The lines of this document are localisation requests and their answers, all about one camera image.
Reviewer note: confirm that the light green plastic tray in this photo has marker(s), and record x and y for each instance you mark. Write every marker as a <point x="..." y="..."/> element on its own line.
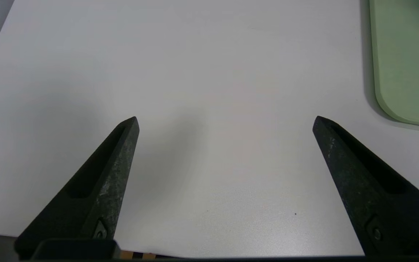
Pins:
<point x="409" y="72"/>

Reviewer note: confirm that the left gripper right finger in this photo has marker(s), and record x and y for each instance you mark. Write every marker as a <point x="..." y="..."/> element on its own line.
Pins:
<point x="380" y="203"/>

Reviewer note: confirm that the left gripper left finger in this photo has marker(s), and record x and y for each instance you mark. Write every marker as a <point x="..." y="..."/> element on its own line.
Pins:
<point x="86" y="203"/>

